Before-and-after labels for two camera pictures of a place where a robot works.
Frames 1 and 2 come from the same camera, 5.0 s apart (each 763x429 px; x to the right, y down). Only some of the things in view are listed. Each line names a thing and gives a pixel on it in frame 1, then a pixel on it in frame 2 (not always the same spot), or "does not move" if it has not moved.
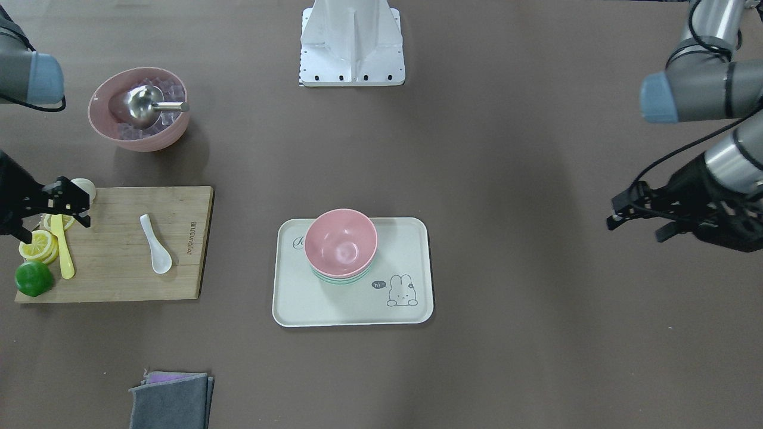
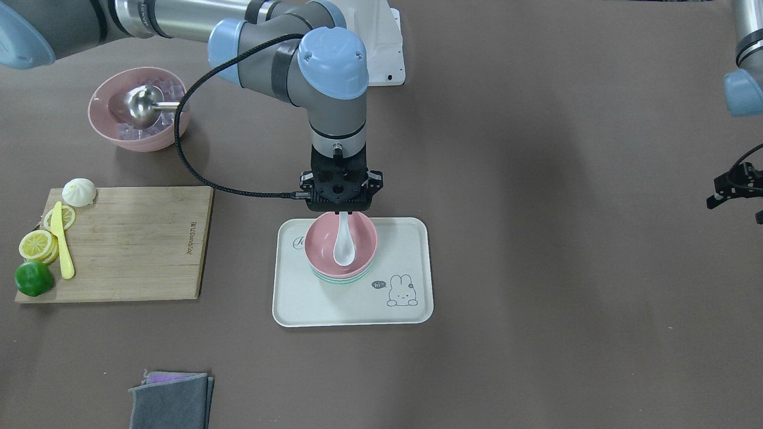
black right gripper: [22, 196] → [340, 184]
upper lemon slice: [44, 246] does not move
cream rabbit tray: [399, 289] does not move
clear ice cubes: [172, 92] does not move
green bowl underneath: [342, 281] does not move
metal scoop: [143, 103] does not move
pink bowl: [341, 243] does not move
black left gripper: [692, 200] → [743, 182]
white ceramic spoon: [160, 258] → [344, 248]
